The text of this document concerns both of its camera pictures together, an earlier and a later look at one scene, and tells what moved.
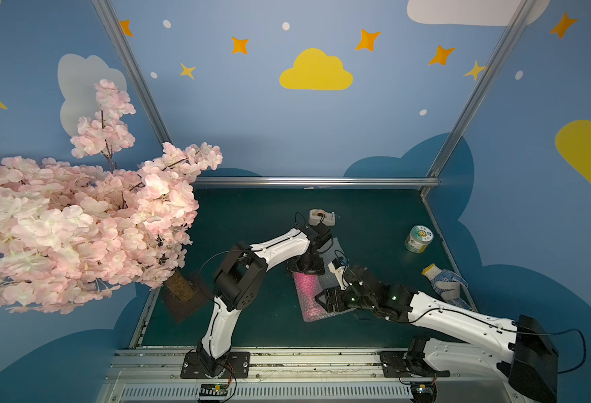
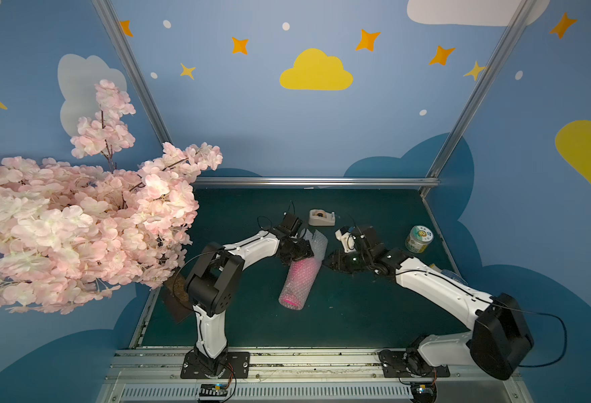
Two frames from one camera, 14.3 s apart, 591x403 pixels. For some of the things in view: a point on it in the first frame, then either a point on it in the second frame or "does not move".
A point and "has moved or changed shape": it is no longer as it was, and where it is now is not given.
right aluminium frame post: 515,25 does not move
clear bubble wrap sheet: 308,285 has moved or changed shape
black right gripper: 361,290 -> 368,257
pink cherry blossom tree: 55,234 does not move
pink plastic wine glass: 305,285 -> 298,282
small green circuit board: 213,389 does not move
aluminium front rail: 156,375 does not move
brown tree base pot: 183,297 does not move
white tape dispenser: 319,215 does not move
